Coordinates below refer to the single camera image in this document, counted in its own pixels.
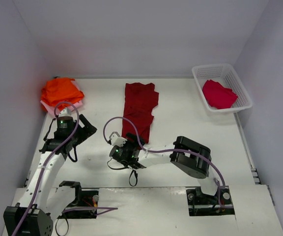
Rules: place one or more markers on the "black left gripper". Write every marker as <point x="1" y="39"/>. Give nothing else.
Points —
<point x="81" y="130"/>

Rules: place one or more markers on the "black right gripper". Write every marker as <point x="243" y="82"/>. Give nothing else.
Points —
<point x="133" y="140"/>

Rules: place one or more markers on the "dark red t shirt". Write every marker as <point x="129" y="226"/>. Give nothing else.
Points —
<point x="140" y="100"/>

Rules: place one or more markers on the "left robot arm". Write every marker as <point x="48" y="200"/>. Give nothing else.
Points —
<point x="40" y="205"/>

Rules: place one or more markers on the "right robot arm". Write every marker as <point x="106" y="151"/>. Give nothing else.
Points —
<point x="183" y="153"/>

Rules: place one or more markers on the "red t shirt in basket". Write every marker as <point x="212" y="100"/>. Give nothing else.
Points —
<point x="218" y="96"/>

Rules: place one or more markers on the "white plastic basket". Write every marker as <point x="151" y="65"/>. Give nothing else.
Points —
<point x="226" y="75"/>

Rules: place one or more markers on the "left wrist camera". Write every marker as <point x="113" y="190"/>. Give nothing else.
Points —
<point x="65" y="113"/>

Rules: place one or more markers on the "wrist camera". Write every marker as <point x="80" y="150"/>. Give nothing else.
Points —
<point x="116" y="140"/>
<point x="65" y="113"/>

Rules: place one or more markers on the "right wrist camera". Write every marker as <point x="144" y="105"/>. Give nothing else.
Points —
<point x="116" y="140"/>

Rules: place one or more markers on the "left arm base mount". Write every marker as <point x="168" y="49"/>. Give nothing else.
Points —
<point x="88" y="198"/>

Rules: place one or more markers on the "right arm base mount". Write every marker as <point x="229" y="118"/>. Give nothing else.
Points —
<point x="200" y="204"/>

